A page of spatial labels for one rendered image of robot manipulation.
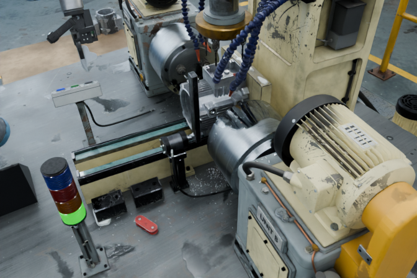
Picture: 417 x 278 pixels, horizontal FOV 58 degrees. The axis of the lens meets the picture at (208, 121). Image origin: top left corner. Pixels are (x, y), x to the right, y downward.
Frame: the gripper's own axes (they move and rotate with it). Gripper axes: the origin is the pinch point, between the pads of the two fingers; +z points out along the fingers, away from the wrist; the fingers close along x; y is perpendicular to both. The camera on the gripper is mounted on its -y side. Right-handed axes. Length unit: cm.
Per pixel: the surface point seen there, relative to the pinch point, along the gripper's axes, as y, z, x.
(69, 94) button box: -7.5, 7.4, -3.4
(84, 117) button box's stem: -5.1, 18.0, 1.7
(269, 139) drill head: 38, 23, -62
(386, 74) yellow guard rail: 247, 76, 105
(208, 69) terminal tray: 38.8, 7.6, -23.3
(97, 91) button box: 1.9, 8.8, -3.4
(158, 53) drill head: 28.4, 1.2, 1.1
